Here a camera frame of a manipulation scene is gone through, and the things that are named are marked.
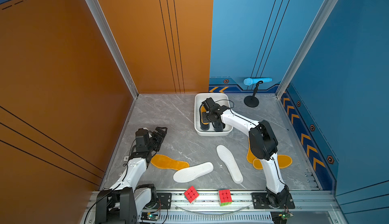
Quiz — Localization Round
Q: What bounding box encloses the rubik's cube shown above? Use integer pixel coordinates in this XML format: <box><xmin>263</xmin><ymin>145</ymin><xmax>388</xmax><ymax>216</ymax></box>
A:
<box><xmin>218</xmin><ymin>190</ymin><xmax>233</xmax><ymax>206</ymax></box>
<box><xmin>184</xmin><ymin>186</ymin><xmax>199</xmax><ymax>204</ymax></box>

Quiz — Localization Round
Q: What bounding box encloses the clear curved strip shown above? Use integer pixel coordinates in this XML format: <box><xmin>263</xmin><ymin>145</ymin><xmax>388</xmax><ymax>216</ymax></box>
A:
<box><xmin>175</xmin><ymin>206</ymin><xmax>250</xmax><ymax>216</ymax></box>

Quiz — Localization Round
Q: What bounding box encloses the left green circuit board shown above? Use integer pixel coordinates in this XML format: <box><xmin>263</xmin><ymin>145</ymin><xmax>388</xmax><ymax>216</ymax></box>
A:
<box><xmin>140</xmin><ymin>212</ymin><xmax>160</xmax><ymax>223</ymax></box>

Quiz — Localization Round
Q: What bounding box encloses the right circuit board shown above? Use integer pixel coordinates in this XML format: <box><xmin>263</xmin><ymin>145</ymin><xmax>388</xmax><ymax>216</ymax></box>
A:
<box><xmin>271</xmin><ymin>212</ymin><xmax>294</xmax><ymax>224</ymax></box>

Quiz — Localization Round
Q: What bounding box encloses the yellow insole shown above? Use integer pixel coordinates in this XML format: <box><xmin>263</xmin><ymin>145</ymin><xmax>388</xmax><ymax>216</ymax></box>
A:
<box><xmin>200</xmin><ymin>105</ymin><xmax>209</xmax><ymax>125</ymax></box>
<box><xmin>252</xmin><ymin>155</ymin><xmax>293</xmax><ymax>170</ymax></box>
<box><xmin>246</xmin><ymin>140</ymin><xmax>256</xmax><ymax>164</ymax></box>
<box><xmin>151</xmin><ymin>155</ymin><xmax>189</xmax><ymax>171</ymax></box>

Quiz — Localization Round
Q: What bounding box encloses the dark grey insole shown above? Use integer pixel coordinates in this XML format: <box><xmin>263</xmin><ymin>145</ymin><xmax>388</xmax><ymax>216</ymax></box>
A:
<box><xmin>199</xmin><ymin>105</ymin><xmax>210</xmax><ymax>131</ymax></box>
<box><xmin>212</xmin><ymin>121</ymin><xmax>225</xmax><ymax>132</ymax></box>

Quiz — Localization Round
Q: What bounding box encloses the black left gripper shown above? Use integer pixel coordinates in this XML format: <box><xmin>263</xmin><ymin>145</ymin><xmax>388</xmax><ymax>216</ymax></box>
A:
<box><xmin>146</xmin><ymin>127</ymin><xmax>167</xmax><ymax>153</ymax></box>

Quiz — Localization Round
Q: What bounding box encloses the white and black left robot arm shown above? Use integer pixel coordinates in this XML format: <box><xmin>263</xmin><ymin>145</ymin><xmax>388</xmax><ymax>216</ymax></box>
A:
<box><xmin>82</xmin><ymin>127</ymin><xmax>168</xmax><ymax>224</ymax></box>

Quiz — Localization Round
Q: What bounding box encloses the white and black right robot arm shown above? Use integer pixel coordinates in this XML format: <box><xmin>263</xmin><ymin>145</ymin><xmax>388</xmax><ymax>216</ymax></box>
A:
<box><xmin>202</xmin><ymin>97</ymin><xmax>292</xmax><ymax>209</ymax></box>

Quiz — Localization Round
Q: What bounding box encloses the white insole left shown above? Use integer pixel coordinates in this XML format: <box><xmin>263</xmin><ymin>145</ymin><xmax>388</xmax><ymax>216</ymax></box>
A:
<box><xmin>173</xmin><ymin>162</ymin><xmax>214</xmax><ymax>183</ymax></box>

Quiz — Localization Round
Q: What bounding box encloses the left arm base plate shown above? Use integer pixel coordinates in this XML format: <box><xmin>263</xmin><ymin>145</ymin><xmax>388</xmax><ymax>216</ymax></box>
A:
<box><xmin>144</xmin><ymin>193</ymin><xmax>172</xmax><ymax>210</ymax></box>

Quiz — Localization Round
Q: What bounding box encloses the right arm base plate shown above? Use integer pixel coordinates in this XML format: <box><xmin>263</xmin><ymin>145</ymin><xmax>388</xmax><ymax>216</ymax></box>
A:
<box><xmin>251</xmin><ymin>192</ymin><xmax>295</xmax><ymax>209</ymax></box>

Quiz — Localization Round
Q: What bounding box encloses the white insole right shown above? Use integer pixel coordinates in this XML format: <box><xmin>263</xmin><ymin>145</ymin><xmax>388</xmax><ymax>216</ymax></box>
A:
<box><xmin>216</xmin><ymin>145</ymin><xmax>244</xmax><ymax>184</ymax></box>

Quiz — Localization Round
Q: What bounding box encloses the aluminium front rail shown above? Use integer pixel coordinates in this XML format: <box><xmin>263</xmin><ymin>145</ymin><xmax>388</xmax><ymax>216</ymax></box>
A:
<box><xmin>138</xmin><ymin>189</ymin><xmax>347</xmax><ymax>224</ymax></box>

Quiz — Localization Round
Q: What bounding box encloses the white rectangular storage box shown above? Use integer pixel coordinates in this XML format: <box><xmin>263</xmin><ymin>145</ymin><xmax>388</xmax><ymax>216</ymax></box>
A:
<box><xmin>194</xmin><ymin>93</ymin><xmax>233</xmax><ymax>136</ymax></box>

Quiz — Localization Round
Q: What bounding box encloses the left rubik's cube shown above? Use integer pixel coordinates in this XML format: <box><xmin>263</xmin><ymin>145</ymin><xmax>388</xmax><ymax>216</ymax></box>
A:
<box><xmin>184</xmin><ymin>186</ymin><xmax>199</xmax><ymax>204</ymax></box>

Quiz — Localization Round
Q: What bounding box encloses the blue microphone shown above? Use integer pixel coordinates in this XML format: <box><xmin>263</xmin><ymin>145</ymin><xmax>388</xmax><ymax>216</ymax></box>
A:
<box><xmin>243</xmin><ymin>78</ymin><xmax>273</xmax><ymax>86</ymax></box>

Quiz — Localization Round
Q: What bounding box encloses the white insole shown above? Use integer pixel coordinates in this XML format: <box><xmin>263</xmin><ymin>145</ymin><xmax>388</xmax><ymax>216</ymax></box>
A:
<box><xmin>173</xmin><ymin>162</ymin><xmax>214</xmax><ymax>183</ymax></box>
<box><xmin>216</xmin><ymin>145</ymin><xmax>244</xmax><ymax>184</ymax></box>

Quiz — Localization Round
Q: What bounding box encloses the right rubik's cube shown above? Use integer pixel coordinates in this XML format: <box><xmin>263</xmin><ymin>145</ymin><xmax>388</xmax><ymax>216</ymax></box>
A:
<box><xmin>218</xmin><ymin>190</ymin><xmax>233</xmax><ymax>206</ymax></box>

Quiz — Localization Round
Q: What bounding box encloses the black microphone stand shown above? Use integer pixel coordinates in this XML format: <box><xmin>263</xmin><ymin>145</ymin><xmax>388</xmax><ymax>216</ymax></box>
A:
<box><xmin>244</xmin><ymin>81</ymin><xmax>263</xmax><ymax>107</ymax></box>

